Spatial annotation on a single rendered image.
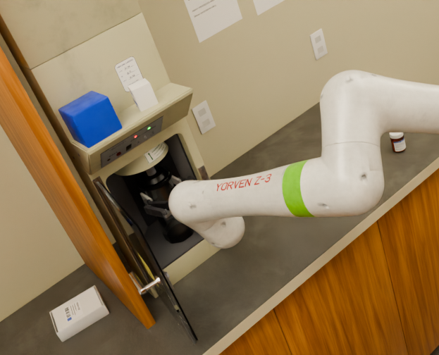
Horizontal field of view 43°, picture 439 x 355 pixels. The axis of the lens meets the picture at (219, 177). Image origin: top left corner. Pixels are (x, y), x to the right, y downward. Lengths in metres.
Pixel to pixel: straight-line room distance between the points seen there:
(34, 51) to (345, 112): 0.73
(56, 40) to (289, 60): 1.19
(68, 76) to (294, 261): 0.81
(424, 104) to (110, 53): 0.76
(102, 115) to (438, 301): 1.50
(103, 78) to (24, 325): 0.89
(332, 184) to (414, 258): 1.06
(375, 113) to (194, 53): 1.10
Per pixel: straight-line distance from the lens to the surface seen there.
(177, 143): 1.63
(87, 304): 1.78
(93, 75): 1.43
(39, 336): 1.86
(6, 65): 1.28
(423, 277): 2.15
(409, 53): 2.91
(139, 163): 1.56
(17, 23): 1.37
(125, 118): 1.42
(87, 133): 1.33
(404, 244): 1.98
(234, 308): 1.57
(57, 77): 1.40
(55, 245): 2.00
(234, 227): 1.37
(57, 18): 1.40
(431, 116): 1.14
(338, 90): 1.08
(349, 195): 1.03
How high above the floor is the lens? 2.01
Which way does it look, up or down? 30 degrees down
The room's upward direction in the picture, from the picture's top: 22 degrees counter-clockwise
